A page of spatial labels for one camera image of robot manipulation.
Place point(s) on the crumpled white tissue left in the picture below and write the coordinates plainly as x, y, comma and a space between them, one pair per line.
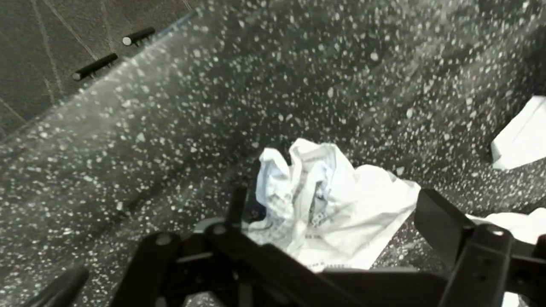
526, 227

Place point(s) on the white tissue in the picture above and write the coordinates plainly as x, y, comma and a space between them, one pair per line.
325, 212
526, 227

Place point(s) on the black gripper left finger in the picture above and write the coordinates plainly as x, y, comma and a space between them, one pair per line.
168, 268

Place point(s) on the white tissue front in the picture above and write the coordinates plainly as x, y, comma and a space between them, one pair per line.
325, 212

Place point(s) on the grey white stapler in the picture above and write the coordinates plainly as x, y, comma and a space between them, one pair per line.
525, 138

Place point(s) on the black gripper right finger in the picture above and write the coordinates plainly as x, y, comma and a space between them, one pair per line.
485, 259

